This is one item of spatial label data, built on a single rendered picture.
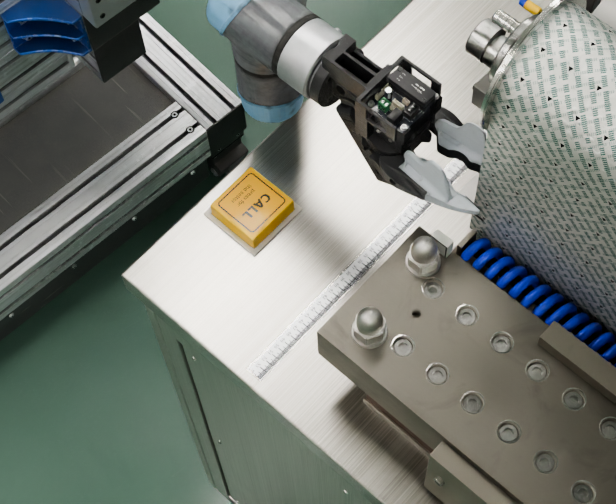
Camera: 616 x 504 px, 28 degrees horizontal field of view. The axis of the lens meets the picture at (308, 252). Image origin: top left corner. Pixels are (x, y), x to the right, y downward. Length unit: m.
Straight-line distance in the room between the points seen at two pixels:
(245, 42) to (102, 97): 1.11
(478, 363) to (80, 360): 1.27
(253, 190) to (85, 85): 1.03
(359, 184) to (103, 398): 1.02
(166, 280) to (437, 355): 0.35
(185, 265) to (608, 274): 0.50
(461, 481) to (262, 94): 0.48
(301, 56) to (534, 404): 0.42
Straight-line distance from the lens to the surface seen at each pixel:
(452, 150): 1.28
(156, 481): 2.31
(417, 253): 1.26
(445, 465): 1.23
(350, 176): 1.49
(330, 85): 1.29
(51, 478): 2.34
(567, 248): 1.22
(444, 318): 1.27
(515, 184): 1.20
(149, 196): 2.35
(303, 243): 1.45
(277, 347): 1.40
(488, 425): 1.23
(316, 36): 1.29
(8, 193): 2.35
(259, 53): 1.32
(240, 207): 1.45
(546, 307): 1.28
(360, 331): 1.23
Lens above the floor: 2.19
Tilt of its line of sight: 64 degrees down
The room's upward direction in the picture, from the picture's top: 4 degrees counter-clockwise
